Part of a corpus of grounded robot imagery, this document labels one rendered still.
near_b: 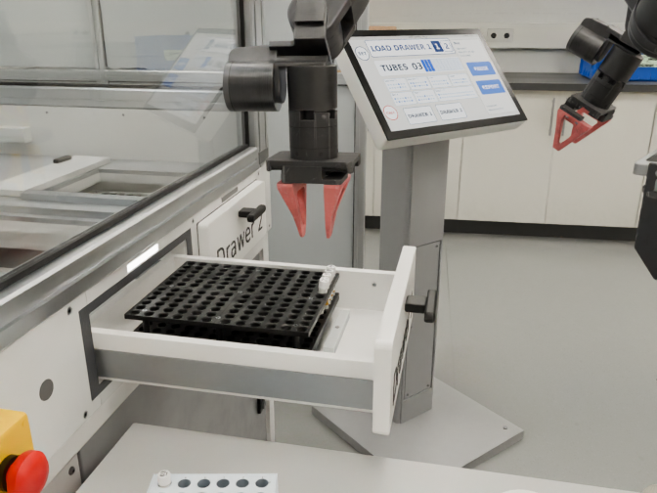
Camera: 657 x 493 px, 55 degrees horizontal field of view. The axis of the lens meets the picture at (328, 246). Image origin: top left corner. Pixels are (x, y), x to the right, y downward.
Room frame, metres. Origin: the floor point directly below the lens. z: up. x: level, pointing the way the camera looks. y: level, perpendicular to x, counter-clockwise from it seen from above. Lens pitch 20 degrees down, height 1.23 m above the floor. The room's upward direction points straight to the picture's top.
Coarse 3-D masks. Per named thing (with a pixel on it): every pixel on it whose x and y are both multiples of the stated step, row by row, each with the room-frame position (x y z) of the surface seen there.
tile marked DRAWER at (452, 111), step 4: (440, 104) 1.61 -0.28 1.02; (444, 104) 1.62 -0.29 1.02; (448, 104) 1.63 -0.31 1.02; (452, 104) 1.64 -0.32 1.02; (456, 104) 1.64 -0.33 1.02; (460, 104) 1.65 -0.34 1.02; (436, 108) 1.60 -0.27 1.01; (440, 108) 1.60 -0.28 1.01; (444, 108) 1.61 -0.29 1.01; (448, 108) 1.62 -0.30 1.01; (452, 108) 1.63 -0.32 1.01; (456, 108) 1.63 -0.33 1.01; (460, 108) 1.64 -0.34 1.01; (440, 112) 1.59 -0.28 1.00; (444, 112) 1.60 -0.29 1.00; (448, 112) 1.61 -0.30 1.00; (452, 112) 1.61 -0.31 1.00; (456, 112) 1.62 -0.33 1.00; (460, 112) 1.63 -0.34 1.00; (464, 112) 1.64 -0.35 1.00; (440, 116) 1.58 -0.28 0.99; (444, 116) 1.59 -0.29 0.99; (448, 116) 1.60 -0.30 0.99; (452, 116) 1.60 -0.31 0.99; (456, 116) 1.61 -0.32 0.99; (460, 116) 1.62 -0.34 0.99; (464, 116) 1.63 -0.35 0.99
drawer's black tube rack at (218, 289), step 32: (160, 288) 0.74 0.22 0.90; (192, 288) 0.74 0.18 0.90; (224, 288) 0.75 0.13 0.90; (256, 288) 0.74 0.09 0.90; (288, 288) 0.74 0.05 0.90; (160, 320) 0.65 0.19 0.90; (192, 320) 0.66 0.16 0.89; (224, 320) 0.65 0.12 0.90; (256, 320) 0.66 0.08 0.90; (288, 320) 0.65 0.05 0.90; (320, 320) 0.70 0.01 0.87
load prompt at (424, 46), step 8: (368, 40) 1.64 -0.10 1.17; (376, 40) 1.65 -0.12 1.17; (384, 40) 1.67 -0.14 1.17; (392, 40) 1.68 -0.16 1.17; (400, 40) 1.70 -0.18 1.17; (408, 40) 1.71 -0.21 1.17; (416, 40) 1.73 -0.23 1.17; (424, 40) 1.75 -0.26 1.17; (432, 40) 1.77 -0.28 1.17; (440, 40) 1.78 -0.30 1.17; (448, 40) 1.80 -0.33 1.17; (368, 48) 1.62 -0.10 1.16; (376, 48) 1.63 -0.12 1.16; (384, 48) 1.65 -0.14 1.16; (392, 48) 1.66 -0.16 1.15; (400, 48) 1.68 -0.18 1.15; (408, 48) 1.69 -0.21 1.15; (416, 48) 1.71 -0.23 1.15; (424, 48) 1.73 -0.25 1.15; (432, 48) 1.74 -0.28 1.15; (440, 48) 1.76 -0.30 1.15; (448, 48) 1.78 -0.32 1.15; (376, 56) 1.61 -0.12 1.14; (384, 56) 1.63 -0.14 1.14; (392, 56) 1.64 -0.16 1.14
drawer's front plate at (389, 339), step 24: (408, 264) 0.75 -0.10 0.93; (408, 288) 0.71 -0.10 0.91; (384, 312) 0.61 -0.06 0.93; (408, 312) 0.73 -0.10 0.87; (384, 336) 0.55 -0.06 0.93; (408, 336) 0.75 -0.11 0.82; (384, 360) 0.54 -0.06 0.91; (384, 384) 0.54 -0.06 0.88; (384, 408) 0.54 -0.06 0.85; (384, 432) 0.54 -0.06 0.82
